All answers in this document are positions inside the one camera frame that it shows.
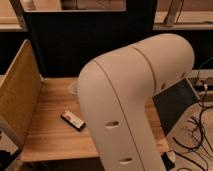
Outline wooden side panel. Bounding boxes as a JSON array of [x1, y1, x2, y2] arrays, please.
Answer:
[[0, 40, 42, 147]]

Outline clear plastic cup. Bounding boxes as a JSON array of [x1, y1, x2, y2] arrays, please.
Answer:
[[69, 82, 78, 95]]

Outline power strip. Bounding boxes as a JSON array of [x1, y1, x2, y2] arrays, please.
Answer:
[[189, 77, 213, 91]]

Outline black floor cables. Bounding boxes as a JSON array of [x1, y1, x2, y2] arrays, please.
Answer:
[[172, 56, 213, 171]]

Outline small black white box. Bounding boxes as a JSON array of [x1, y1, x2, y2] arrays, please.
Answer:
[[60, 110, 86, 131]]

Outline black back panel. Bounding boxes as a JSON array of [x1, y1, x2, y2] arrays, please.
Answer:
[[24, 0, 157, 77]]

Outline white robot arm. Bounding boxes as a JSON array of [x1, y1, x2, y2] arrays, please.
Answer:
[[78, 34, 194, 171]]

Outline dark laptop screen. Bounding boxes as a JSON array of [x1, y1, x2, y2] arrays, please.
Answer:
[[153, 79, 198, 134]]

